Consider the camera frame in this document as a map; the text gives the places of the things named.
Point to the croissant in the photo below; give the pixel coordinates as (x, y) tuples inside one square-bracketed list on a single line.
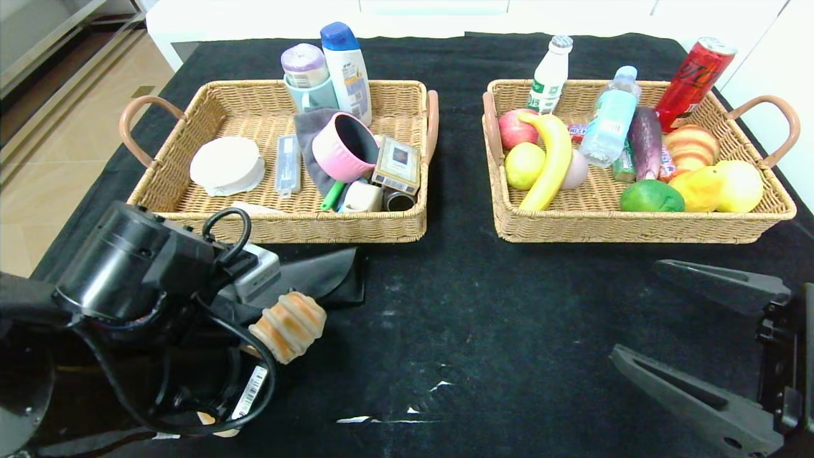
[(692, 147)]

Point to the grey metal shelf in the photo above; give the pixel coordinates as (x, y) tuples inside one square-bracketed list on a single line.
[(38, 38)]

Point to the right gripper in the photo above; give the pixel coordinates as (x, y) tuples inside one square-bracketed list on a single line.
[(783, 343)]

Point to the white cabinet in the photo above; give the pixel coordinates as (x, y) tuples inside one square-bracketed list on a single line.
[(782, 76)]

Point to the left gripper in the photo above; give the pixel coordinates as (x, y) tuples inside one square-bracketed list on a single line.
[(247, 393)]

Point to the yellow mango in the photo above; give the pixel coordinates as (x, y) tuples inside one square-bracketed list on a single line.
[(696, 191)]

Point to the black table cloth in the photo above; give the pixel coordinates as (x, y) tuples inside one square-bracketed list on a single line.
[(458, 305)]

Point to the green gum pack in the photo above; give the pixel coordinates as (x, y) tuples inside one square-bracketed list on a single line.
[(624, 166)]

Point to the small cream cup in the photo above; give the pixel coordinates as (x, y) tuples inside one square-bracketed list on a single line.
[(364, 197)]

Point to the yellow banana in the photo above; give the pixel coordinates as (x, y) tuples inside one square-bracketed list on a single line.
[(553, 159)]

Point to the playing card box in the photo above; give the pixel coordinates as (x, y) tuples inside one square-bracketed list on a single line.
[(397, 162)]

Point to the white shampoo bottle blue cap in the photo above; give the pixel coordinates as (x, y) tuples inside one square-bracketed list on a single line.
[(346, 69)]

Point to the ridged bread loaf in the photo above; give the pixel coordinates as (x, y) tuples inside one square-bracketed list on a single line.
[(289, 327)]

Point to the grey cloth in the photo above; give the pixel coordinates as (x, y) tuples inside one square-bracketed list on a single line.
[(306, 137)]

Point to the dark cup in basket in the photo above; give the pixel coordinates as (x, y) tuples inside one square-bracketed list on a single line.
[(399, 202)]

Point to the white round container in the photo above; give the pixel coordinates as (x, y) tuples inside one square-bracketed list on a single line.
[(226, 165)]

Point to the red drink can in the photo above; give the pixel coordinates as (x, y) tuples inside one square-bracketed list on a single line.
[(693, 81)]

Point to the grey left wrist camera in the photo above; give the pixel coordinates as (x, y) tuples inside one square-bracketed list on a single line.
[(261, 273)]

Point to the mint green mug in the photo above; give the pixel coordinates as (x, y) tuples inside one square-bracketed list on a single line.
[(317, 95)]

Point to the clear water bottle blue cap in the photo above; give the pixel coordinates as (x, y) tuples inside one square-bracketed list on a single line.
[(610, 121)]

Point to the orange snack packet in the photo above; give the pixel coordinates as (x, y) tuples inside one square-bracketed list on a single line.
[(668, 166)]

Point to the white yogurt drink bottle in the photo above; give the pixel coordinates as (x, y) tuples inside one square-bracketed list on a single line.
[(550, 70)]

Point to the pink saucepan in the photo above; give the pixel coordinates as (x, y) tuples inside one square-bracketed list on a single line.
[(340, 152)]

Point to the pale pink round fruit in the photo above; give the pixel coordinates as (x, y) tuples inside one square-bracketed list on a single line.
[(577, 170)]

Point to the black glasses case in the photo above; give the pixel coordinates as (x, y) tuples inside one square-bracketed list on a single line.
[(324, 273)]

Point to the purple eggplant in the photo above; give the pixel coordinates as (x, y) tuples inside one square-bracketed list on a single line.
[(645, 140)]

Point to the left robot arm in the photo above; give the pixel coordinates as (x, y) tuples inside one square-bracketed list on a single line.
[(127, 261)]

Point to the small yellow lemon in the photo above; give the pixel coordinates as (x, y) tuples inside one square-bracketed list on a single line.
[(521, 166)]

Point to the red apple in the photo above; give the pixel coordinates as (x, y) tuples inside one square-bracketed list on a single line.
[(512, 130)]

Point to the cream flat stick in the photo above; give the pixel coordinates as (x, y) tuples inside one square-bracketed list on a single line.
[(254, 207)]

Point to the clear plastic case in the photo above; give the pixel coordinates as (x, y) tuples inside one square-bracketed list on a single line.
[(288, 164)]

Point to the green lime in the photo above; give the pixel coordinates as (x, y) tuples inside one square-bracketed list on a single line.
[(648, 197)]

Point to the large yellow lemon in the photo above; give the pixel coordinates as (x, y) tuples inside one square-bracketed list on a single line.
[(743, 186)]

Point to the white low bench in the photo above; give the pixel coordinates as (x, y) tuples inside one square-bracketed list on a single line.
[(184, 28)]

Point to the red chewy candy bar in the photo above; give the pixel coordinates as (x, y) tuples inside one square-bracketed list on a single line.
[(577, 132)]

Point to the wicker basket with household items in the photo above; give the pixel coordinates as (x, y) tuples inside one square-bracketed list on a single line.
[(356, 226)]

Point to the purple lid jar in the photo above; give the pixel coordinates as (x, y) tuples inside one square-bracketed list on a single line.
[(304, 62)]

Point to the wicker basket with food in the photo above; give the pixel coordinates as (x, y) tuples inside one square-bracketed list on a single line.
[(604, 224)]

